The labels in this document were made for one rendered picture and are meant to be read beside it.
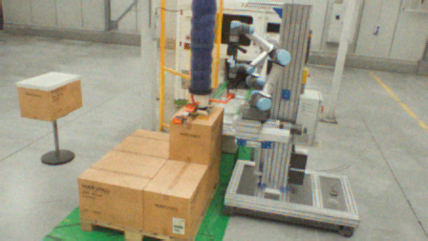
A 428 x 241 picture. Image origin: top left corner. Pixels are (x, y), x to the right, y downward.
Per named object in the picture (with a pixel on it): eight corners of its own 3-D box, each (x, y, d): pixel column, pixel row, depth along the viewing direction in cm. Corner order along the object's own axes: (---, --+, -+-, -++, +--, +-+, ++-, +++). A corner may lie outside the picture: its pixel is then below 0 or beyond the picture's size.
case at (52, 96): (54, 102, 450) (52, 72, 436) (82, 106, 442) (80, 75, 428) (20, 117, 395) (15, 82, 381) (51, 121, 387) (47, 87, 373)
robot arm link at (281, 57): (262, 107, 317) (287, 50, 303) (268, 113, 304) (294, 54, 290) (250, 104, 313) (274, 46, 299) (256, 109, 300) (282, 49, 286)
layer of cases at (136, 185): (138, 160, 419) (138, 128, 405) (219, 173, 400) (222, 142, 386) (80, 216, 310) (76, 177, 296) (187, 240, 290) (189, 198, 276)
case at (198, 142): (186, 136, 394) (188, 101, 380) (222, 141, 386) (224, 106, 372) (168, 159, 339) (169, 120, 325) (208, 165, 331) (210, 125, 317)
